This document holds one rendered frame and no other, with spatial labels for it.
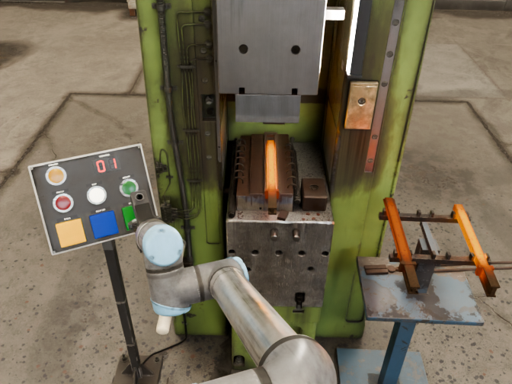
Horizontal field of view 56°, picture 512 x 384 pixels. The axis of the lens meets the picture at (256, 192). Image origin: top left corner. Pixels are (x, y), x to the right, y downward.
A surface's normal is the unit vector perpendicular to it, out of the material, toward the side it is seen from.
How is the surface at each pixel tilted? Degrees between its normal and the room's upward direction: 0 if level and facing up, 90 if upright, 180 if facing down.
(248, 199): 90
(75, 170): 60
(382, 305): 0
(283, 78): 90
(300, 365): 18
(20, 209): 0
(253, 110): 90
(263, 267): 90
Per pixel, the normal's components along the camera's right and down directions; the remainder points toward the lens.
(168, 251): 0.35, -0.02
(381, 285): 0.01, -0.81
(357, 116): -0.01, 0.59
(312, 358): 0.36, -0.86
